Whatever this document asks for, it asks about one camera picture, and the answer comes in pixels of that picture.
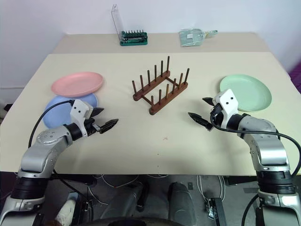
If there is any dark grey rounded shape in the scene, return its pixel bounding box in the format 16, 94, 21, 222
167, 182, 197, 226

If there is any green plate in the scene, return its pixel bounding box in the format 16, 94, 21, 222
219, 74, 273, 113

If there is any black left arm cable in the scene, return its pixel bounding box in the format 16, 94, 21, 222
28, 100, 76, 149

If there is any pink plate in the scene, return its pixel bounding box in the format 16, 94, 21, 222
51, 72, 105, 97

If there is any purple object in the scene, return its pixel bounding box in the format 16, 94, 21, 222
287, 63, 301, 95

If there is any white cylinder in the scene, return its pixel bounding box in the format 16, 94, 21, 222
57, 199, 76, 225

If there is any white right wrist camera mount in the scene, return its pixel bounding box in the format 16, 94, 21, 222
213, 89, 239, 129

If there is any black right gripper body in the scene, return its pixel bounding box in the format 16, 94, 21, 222
209, 103, 224, 128

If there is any dark curved rim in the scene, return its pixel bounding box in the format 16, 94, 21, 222
83, 217, 181, 226

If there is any blue plate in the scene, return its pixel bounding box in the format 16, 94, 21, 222
43, 93, 99, 129

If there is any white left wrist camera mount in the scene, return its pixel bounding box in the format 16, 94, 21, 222
70, 99, 94, 137

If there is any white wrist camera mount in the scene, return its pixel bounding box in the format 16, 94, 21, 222
70, 99, 94, 137
213, 89, 239, 129

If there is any green screwdriver bit set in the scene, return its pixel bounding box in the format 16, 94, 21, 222
119, 29, 149, 47

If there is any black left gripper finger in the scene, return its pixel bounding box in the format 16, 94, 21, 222
90, 107, 105, 118
99, 118, 119, 135

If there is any black table clamp bracket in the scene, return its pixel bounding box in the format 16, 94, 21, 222
205, 197, 226, 221

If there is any clear plastic case lid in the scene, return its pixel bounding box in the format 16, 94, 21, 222
111, 3, 124, 38

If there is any white cable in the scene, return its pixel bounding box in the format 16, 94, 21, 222
100, 174, 140, 189
196, 175, 227, 201

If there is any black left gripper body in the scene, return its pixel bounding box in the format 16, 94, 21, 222
84, 118, 102, 137

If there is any clear plastic bag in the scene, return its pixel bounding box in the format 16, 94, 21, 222
178, 28, 218, 48

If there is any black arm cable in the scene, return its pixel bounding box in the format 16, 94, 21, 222
28, 100, 76, 149
210, 117, 301, 177

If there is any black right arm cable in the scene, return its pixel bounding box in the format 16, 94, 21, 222
210, 117, 301, 177

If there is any wooden dish rack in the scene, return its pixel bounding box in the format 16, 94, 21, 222
131, 56, 190, 116

